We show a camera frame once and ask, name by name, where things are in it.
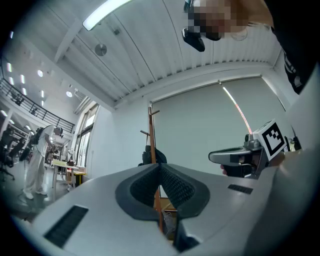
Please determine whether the black head-worn camera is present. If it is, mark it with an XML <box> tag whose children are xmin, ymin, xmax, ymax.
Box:
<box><xmin>181</xmin><ymin>26</ymin><xmax>206</xmax><ymax>53</ymax></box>

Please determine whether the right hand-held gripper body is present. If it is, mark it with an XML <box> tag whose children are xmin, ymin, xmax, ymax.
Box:
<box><xmin>243</xmin><ymin>119</ymin><xmax>288</xmax><ymax>180</ymax></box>

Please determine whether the person's black printed t-shirt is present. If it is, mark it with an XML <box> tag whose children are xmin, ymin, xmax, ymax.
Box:
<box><xmin>271</xmin><ymin>0</ymin><xmax>320</xmax><ymax>96</ymax></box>

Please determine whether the long ceiling light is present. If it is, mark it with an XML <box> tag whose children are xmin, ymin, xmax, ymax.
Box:
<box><xmin>82</xmin><ymin>0</ymin><xmax>133</xmax><ymax>31</ymax></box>

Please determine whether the tall window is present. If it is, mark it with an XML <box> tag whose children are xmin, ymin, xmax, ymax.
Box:
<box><xmin>74</xmin><ymin>102</ymin><xmax>100</xmax><ymax>169</ymax></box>

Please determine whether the black balcony railing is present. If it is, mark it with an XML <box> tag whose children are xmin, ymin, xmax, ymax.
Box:
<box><xmin>0</xmin><ymin>77</ymin><xmax>76</xmax><ymax>134</ymax></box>

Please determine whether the wooden crate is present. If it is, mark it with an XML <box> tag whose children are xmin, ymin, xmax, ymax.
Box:
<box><xmin>159</xmin><ymin>196</ymin><xmax>179</xmax><ymax>213</ymax></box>

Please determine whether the grey roller blind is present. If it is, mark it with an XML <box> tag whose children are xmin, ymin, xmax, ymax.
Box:
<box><xmin>150</xmin><ymin>84</ymin><xmax>252</xmax><ymax>177</ymax></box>
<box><xmin>221</xmin><ymin>76</ymin><xmax>294</xmax><ymax>142</ymax></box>

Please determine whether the brown wooden coat rack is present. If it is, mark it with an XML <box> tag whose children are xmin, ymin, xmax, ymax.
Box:
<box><xmin>139</xmin><ymin>106</ymin><xmax>165</xmax><ymax>233</ymax></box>

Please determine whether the dark garment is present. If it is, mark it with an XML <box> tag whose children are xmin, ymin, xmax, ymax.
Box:
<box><xmin>138</xmin><ymin>144</ymin><xmax>153</xmax><ymax>167</ymax></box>

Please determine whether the white table with yellow legs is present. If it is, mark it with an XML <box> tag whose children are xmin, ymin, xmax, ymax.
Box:
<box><xmin>50</xmin><ymin>159</ymin><xmax>88</xmax><ymax>196</ymax></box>

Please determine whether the person's head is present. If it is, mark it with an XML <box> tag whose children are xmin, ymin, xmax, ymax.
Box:
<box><xmin>183</xmin><ymin>0</ymin><xmax>275</xmax><ymax>42</ymax></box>

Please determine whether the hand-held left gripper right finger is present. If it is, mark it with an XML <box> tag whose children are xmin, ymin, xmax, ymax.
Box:
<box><xmin>159</xmin><ymin>163</ymin><xmax>261</xmax><ymax>253</ymax></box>

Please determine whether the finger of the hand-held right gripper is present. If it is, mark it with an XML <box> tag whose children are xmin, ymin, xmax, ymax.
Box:
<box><xmin>208</xmin><ymin>146</ymin><xmax>252</xmax><ymax>165</ymax></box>

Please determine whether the person's right hand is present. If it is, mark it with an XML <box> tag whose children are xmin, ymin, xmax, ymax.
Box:
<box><xmin>219</xmin><ymin>163</ymin><xmax>256</xmax><ymax>179</ymax></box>

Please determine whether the black office chair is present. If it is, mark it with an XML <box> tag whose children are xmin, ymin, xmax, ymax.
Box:
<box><xmin>0</xmin><ymin>128</ymin><xmax>29</xmax><ymax>181</ymax></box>

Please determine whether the person's right forearm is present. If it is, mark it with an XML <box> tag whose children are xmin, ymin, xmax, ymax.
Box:
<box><xmin>270</xmin><ymin>151</ymin><xmax>286</xmax><ymax>168</ymax></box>

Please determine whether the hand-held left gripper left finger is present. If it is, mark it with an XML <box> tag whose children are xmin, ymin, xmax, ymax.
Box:
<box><xmin>31</xmin><ymin>163</ymin><xmax>180</xmax><ymax>256</ymax></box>

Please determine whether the round ceiling fixture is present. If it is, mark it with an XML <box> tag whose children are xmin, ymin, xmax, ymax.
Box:
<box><xmin>94</xmin><ymin>43</ymin><xmax>108</xmax><ymax>57</ymax></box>

